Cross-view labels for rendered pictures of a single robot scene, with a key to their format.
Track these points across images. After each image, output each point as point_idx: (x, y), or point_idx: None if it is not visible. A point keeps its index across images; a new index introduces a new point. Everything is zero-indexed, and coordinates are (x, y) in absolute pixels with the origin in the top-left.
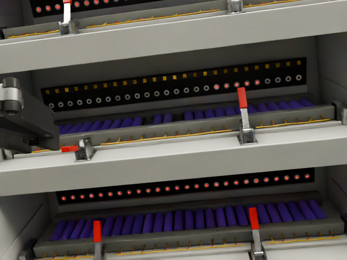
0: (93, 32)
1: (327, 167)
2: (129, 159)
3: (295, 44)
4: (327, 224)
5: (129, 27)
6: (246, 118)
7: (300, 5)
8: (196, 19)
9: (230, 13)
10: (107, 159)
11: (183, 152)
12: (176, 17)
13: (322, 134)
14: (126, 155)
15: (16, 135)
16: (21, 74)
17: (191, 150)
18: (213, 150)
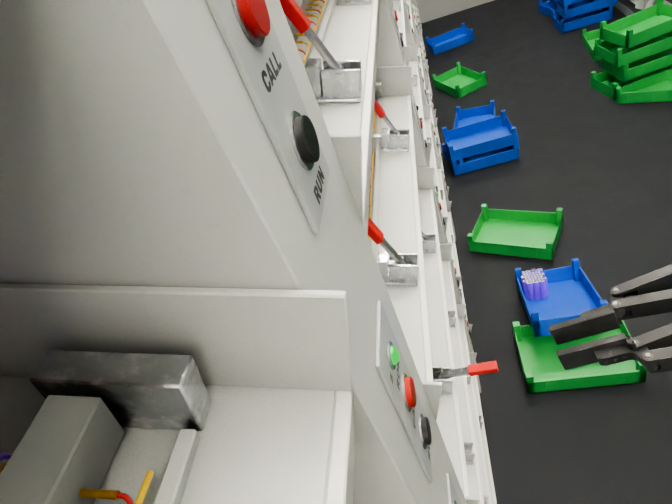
0: (421, 246)
1: None
2: (450, 336)
3: None
4: None
5: (393, 218)
6: (421, 231)
7: (395, 115)
8: (415, 169)
9: (408, 148)
10: (447, 357)
11: (443, 291)
12: (378, 178)
13: (423, 207)
14: (439, 339)
15: (638, 317)
16: None
17: (438, 285)
18: (442, 270)
